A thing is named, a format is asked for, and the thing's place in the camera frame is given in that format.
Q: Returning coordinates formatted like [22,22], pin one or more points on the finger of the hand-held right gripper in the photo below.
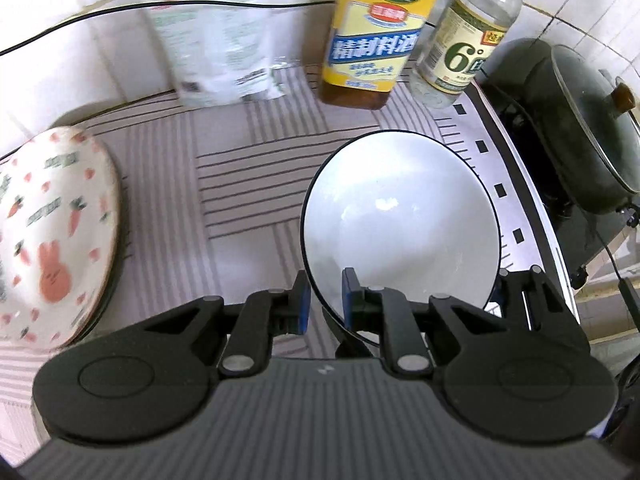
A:
[542,305]

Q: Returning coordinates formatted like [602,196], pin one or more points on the carrot print plate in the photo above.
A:
[50,220]

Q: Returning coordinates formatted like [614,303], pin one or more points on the dark green cooking pot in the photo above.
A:
[545,105]

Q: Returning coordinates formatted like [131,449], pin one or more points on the clear vinegar bottle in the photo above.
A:
[460,55]

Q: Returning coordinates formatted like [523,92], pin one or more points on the yellow label cooking wine bottle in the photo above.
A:
[370,50]

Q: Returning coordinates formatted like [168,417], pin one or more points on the striped table mat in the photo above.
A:
[225,160]

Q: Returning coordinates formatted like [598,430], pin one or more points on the glass pot lid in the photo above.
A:
[595,120]

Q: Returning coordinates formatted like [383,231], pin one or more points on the white ribbed bowl dark rim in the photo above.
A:
[400,210]

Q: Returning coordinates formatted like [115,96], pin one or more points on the white plastic packet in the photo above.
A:
[215,35]

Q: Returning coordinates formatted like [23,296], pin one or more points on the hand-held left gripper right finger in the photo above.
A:
[348,302]

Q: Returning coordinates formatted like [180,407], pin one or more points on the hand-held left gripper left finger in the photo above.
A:
[301,302]

